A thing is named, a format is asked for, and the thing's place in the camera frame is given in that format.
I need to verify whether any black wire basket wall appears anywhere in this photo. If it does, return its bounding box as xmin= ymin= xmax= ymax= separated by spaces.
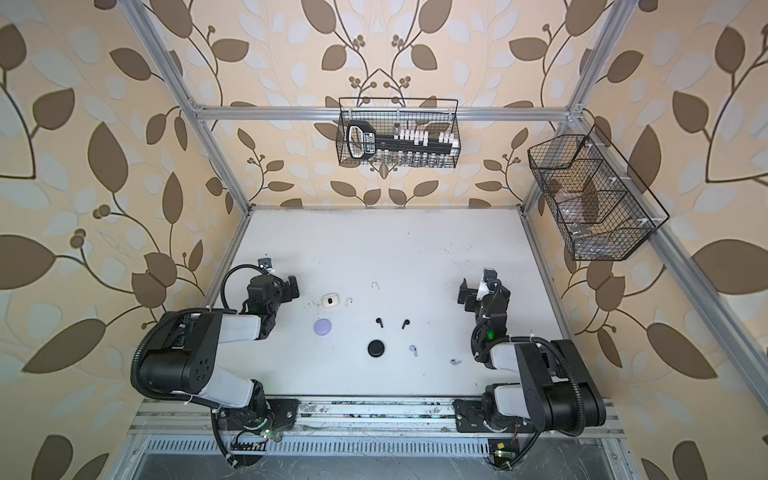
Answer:
xmin=527 ymin=125 xmax=670 ymax=261
xmin=335 ymin=95 xmax=462 ymax=169

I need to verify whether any black wire basket back wall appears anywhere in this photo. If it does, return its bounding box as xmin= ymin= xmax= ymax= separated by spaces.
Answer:
xmin=335 ymin=95 xmax=462 ymax=169

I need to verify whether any black wire basket right wall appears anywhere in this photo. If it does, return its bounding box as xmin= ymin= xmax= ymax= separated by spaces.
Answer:
xmin=527 ymin=125 xmax=670 ymax=261

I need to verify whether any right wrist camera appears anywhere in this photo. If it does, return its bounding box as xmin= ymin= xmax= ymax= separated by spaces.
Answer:
xmin=483 ymin=269 xmax=499 ymax=290

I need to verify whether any purple round charging case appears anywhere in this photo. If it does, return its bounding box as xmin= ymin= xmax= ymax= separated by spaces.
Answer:
xmin=313 ymin=318 xmax=332 ymax=336

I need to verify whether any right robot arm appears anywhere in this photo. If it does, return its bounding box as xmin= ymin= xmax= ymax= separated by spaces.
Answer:
xmin=454 ymin=270 xmax=607 ymax=437

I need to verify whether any cream earbud charging case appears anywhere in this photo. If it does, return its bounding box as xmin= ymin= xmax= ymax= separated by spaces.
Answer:
xmin=321 ymin=293 xmax=340 ymax=309

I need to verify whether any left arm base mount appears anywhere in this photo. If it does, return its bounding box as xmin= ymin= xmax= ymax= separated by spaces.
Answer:
xmin=210 ymin=398 xmax=300 ymax=469

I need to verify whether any black tool with white parts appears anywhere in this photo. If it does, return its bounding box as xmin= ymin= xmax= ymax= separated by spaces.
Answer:
xmin=336 ymin=120 xmax=461 ymax=164

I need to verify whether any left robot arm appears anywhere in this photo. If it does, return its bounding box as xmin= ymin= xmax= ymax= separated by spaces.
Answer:
xmin=130 ymin=258 xmax=300 ymax=430

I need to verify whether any black round charging case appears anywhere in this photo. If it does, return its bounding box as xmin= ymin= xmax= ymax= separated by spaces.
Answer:
xmin=367 ymin=339 xmax=386 ymax=358

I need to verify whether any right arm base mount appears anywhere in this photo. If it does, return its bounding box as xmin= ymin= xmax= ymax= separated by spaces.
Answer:
xmin=452 ymin=395 xmax=541 ymax=471

